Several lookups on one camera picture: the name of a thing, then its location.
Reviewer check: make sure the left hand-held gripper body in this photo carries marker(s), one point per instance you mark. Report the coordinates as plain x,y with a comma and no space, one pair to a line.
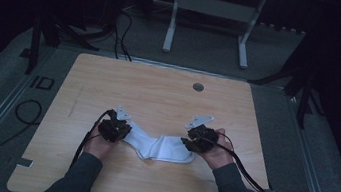
111,128

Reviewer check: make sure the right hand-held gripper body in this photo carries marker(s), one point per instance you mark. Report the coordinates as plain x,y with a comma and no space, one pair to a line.
204,137

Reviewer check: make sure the person's right hand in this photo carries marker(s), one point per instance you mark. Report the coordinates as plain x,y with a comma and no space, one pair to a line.
219,155

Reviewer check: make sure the person's left hand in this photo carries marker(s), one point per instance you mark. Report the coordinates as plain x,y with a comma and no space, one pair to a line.
97,146

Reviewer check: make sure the grey table grommet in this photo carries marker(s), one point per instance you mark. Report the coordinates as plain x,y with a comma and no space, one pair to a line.
198,87

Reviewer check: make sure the black metal stand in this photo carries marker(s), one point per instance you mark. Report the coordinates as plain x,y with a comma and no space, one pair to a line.
305,94
34,46

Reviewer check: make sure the white desk frame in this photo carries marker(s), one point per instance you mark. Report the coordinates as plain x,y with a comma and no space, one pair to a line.
214,7

